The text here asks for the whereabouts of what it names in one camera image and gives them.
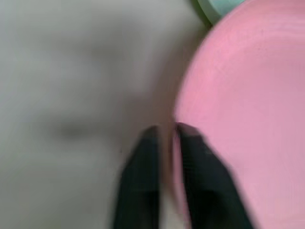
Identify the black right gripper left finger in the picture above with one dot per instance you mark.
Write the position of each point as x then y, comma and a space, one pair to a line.
139, 181

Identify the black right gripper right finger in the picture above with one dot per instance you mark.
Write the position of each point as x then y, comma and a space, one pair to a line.
205, 181

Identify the pink plate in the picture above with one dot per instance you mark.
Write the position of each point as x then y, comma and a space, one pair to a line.
247, 100

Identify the green plate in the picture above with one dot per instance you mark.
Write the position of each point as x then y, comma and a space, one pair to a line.
205, 12

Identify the blue plate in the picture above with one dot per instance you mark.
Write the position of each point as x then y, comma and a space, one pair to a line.
222, 6

